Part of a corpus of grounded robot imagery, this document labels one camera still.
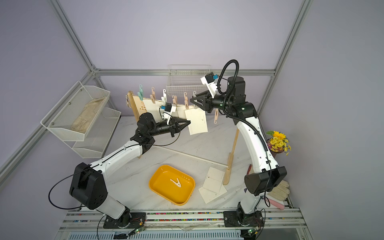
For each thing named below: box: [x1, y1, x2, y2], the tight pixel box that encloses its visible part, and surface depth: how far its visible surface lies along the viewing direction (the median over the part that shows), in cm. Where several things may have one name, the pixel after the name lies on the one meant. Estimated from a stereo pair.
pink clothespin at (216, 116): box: [214, 108, 219, 124], surface depth 65 cm
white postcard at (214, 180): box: [202, 166, 225, 194], surface depth 89 cm
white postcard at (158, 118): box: [154, 100, 165, 123], surface depth 70 cm
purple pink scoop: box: [265, 198, 285, 210], surface depth 80 cm
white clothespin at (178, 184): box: [170, 177, 182, 188], surface depth 86 cm
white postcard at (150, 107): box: [142, 99, 158, 116], surface depth 71 cm
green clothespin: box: [137, 84, 144, 101], surface depth 68 cm
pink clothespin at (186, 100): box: [184, 92, 189, 110], surface depth 65 cm
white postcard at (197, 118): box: [184, 107, 208, 136], surface depth 70 cm
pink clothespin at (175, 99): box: [171, 95, 178, 105], surface depth 66 cm
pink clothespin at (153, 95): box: [150, 87, 156, 104], surface depth 68 cm
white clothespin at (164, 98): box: [161, 89, 167, 106], surface depth 67 cm
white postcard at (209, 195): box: [198, 183, 228, 204], surface depth 84 cm
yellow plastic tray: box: [149, 164, 196, 206], surface depth 86 cm
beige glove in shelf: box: [70, 96, 106, 134], surface depth 81 cm
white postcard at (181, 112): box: [176, 106, 187, 119], surface depth 68 cm
